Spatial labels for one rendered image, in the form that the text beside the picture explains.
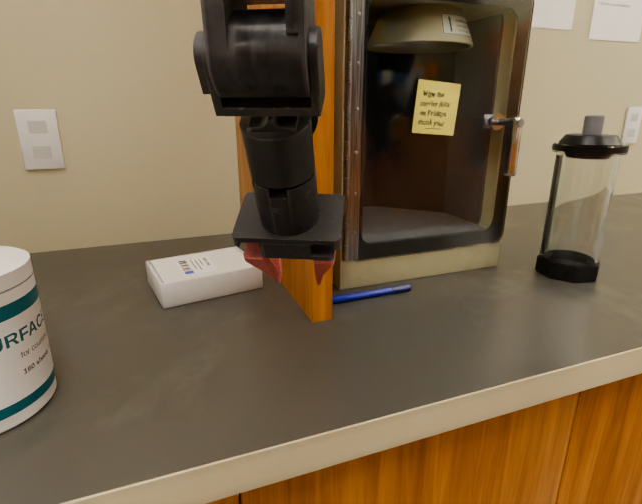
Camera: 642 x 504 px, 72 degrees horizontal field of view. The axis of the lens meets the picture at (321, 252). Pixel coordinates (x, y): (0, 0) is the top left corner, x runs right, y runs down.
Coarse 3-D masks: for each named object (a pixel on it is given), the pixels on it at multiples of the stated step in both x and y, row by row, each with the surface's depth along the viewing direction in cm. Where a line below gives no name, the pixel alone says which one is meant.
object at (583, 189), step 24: (624, 144) 71; (576, 168) 71; (600, 168) 69; (576, 192) 72; (600, 192) 71; (552, 216) 76; (576, 216) 72; (600, 216) 72; (552, 240) 76; (576, 240) 73; (600, 240) 74; (576, 264) 75
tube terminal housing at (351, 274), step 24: (336, 0) 61; (336, 24) 62; (336, 48) 63; (336, 72) 64; (336, 96) 65; (336, 120) 66; (336, 144) 67; (336, 168) 68; (336, 192) 69; (336, 264) 72; (360, 264) 72; (384, 264) 74; (408, 264) 76; (432, 264) 78; (456, 264) 80; (480, 264) 82
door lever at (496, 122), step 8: (496, 120) 71; (504, 120) 70; (512, 120) 68; (520, 120) 67; (496, 128) 72; (512, 128) 68; (520, 128) 68; (512, 136) 68; (520, 136) 68; (512, 144) 69; (512, 152) 69; (512, 160) 69; (504, 168) 71; (512, 168) 70
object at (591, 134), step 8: (584, 120) 72; (592, 120) 70; (600, 120) 70; (584, 128) 72; (592, 128) 71; (600, 128) 71; (568, 136) 72; (576, 136) 71; (584, 136) 70; (592, 136) 69; (600, 136) 69; (608, 136) 69; (616, 136) 69; (576, 144) 70; (584, 144) 69; (592, 144) 69; (600, 144) 68; (608, 144) 68; (616, 144) 69
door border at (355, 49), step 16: (352, 0) 58; (352, 16) 59; (352, 32) 60; (352, 48) 60; (352, 64) 61; (352, 80) 62; (352, 96) 62; (352, 112) 63; (352, 128) 64; (352, 144) 64; (352, 160) 65; (352, 176) 66; (352, 192) 67; (352, 208) 67; (352, 224) 68; (352, 240) 69; (352, 256) 70
